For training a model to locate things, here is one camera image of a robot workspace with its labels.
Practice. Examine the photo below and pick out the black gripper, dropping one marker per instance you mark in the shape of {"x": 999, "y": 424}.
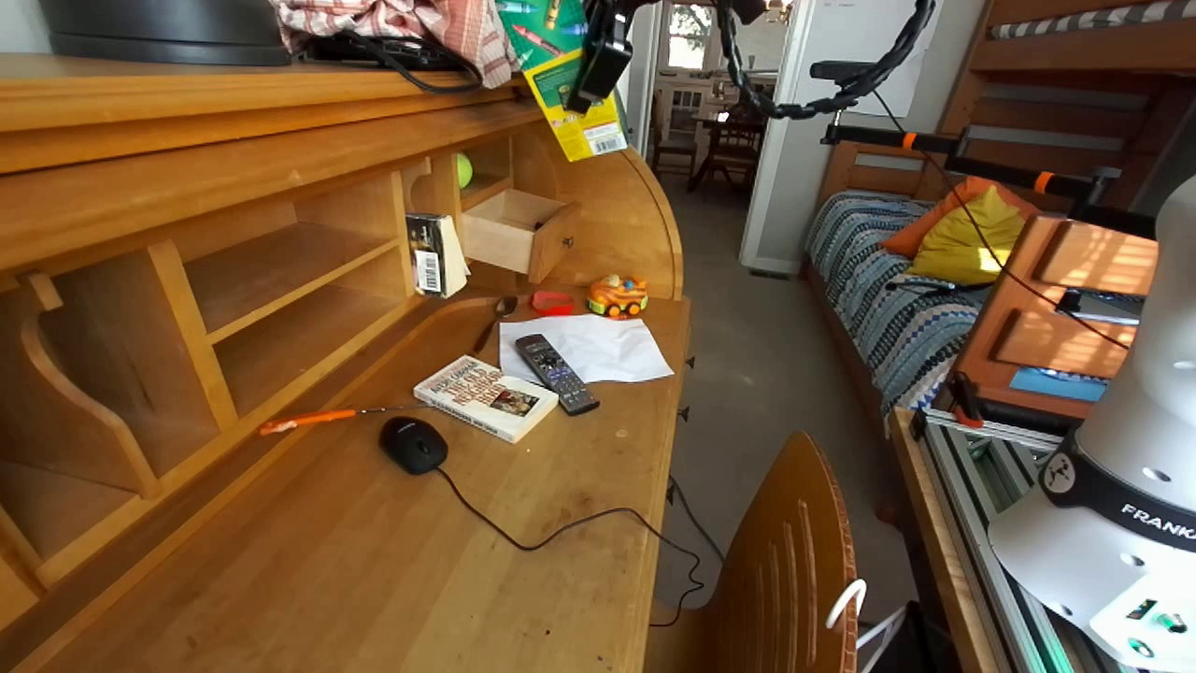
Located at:
{"x": 608, "y": 54}

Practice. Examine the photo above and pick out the green yellow crayon box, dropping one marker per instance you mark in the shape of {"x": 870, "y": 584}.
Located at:
{"x": 547, "y": 43}

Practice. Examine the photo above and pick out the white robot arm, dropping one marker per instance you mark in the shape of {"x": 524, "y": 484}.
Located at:
{"x": 804, "y": 111}

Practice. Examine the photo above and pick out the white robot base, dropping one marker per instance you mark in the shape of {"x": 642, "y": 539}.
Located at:
{"x": 1109, "y": 531}

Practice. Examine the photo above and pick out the open top right drawer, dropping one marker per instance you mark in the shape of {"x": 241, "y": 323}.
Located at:
{"x": 519, "y": 230}

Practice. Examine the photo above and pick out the black white card box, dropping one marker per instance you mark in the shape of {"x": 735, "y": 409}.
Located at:
{"x": 436, "y": 256}

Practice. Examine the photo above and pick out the red white checkered cloth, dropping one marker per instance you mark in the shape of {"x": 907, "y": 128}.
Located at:
{"x": 470, "y": 27}

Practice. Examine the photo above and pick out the green tennis ball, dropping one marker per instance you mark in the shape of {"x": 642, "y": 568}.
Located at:
{"x": 460, "y": 170}

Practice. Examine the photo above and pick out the orange toy car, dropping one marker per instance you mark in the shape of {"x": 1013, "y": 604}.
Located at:
{"x": 618, "y": 296}

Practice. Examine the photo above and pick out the white paper sheet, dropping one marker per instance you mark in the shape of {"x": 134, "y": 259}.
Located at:
{"x": 600, "y": 349}

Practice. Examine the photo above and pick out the black remote control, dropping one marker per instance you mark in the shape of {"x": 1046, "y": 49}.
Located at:
{"x": 547, "y": 366}

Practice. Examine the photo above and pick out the small paperback book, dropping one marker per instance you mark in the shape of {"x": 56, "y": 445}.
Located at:
{"x": 489, "y": 398}

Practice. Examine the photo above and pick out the yellow pillow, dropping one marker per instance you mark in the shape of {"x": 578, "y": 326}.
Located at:
{"x": 973, "y": 237}

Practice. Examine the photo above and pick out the striped bed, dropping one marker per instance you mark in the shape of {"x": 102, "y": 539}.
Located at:
{"x": 907, "y": 332}

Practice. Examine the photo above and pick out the wooden roll-top desk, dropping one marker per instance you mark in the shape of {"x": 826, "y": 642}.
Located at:
{"x": 196, "y": 251}

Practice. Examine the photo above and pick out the black computer mouse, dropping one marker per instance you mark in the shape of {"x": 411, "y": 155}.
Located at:
{"x": 411, "y": 443}

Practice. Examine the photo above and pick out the orange pen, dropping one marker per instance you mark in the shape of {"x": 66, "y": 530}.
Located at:
{"x": 315, "y": 421}

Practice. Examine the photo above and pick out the grey round device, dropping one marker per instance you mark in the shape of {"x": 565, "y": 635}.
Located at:
{"x": 166, "y": 30}

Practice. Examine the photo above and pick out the wooden board on bed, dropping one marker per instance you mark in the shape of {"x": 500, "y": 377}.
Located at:
{"x": 1034, "y": 323}

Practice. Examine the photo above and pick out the camera on tripod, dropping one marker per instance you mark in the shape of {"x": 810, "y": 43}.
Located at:
{"x": 850, "y": 85}

